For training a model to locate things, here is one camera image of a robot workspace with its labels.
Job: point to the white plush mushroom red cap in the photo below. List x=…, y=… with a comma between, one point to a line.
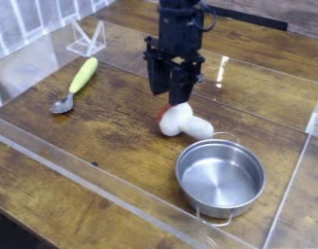
x=176, y=119

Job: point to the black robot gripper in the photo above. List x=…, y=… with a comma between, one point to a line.
x=180, y=33

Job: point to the clear acrylic triangle stand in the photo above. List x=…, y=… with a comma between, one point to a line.
x=84, y=45

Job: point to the silver metal pot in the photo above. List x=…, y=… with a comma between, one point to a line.
x=221, y=177

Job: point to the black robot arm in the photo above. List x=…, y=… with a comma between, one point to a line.
x=174, y=61

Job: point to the black strip on table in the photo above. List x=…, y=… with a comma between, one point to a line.
x=262, y=21

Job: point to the yellow handled metal spoon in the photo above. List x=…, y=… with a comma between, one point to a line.
x=79, y=81

